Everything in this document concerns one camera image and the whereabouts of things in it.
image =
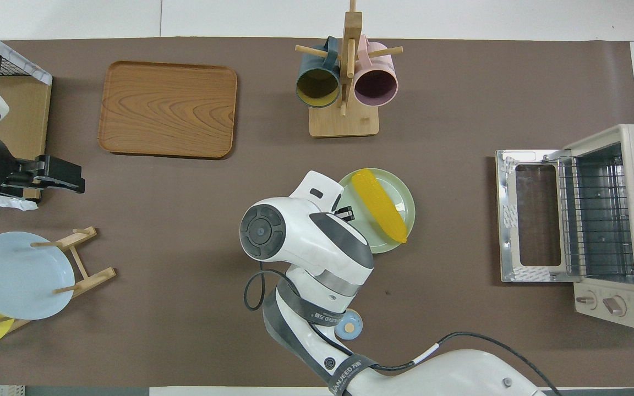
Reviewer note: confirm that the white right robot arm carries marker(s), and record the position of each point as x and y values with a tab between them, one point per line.
306	236

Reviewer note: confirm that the wooden mug tree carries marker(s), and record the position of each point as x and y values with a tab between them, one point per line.
344	124

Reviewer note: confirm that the light green plate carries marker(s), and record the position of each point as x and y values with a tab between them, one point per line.
405	206

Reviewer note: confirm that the yellow corn cob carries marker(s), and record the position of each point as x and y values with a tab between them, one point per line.
380	206

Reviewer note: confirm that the brown table mat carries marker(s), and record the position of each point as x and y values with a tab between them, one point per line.
185	247

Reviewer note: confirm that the wooden plate rack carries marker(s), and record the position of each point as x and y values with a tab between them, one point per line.
94	278

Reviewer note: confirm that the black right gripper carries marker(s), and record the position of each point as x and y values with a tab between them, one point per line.
344	214

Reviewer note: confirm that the light blue plate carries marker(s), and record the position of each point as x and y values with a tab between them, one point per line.
20	280

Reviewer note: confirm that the dark blue mug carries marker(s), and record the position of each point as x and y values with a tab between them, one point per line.
317	85

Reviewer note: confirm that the pink mug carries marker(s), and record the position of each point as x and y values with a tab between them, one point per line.
375	85

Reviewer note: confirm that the glass oven door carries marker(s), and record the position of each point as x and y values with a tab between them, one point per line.
537	272

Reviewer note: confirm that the brown wooden tray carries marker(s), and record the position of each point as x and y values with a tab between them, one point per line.
168	110

